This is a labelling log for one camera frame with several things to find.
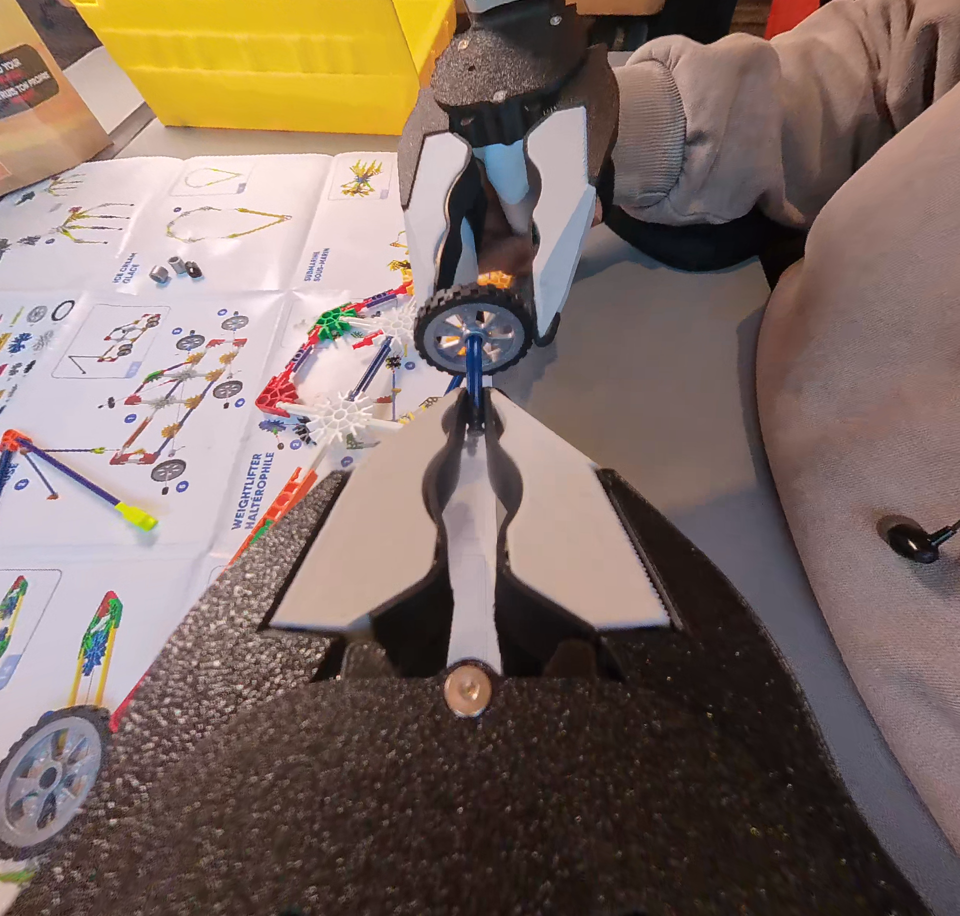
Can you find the grey desk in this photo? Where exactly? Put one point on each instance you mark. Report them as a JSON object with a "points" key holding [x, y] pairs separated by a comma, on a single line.
{"points": [[660, 361]]}

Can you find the yellow plastic bin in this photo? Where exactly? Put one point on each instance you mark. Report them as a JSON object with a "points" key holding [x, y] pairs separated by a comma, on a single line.
{"points": [[255, 46]]}

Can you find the colourful construction toy model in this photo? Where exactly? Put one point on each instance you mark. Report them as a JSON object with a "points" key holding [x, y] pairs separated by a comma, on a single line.
{"points": [[345, 414]]}

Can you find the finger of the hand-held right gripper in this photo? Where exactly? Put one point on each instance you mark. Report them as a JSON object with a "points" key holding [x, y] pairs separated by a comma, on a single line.
{"points": [[563, 211], [435, 219]]}

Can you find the blue rod V-shaped assembly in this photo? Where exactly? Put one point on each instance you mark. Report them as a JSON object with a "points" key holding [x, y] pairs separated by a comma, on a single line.
{"points": [[75, 474]]}

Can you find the cardboard toy box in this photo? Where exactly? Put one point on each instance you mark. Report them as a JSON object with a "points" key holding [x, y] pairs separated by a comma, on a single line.
{"points": [[45, 106]]}

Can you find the small black toy wheel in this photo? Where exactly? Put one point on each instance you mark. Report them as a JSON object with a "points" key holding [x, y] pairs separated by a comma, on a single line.
{"points": [[474, 331], [53, 778]]}

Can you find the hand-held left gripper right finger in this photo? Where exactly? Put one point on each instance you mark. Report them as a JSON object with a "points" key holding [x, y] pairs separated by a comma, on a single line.
{"points": [[578, 556]]}

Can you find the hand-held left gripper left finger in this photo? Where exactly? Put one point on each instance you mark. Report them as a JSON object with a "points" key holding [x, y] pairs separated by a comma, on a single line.
{"points": [[360, 556]]}

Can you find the small black connector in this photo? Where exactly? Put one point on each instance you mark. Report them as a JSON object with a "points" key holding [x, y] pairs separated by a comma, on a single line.
{"points": [[192, 268]]}

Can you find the black rounded object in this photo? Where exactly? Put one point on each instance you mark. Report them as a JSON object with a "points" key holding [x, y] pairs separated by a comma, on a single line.
{"points": [[690, 241]]}

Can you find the printed instruction sheet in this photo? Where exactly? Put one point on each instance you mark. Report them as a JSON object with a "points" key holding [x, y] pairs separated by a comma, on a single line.
{"points": [[90, 346]]}

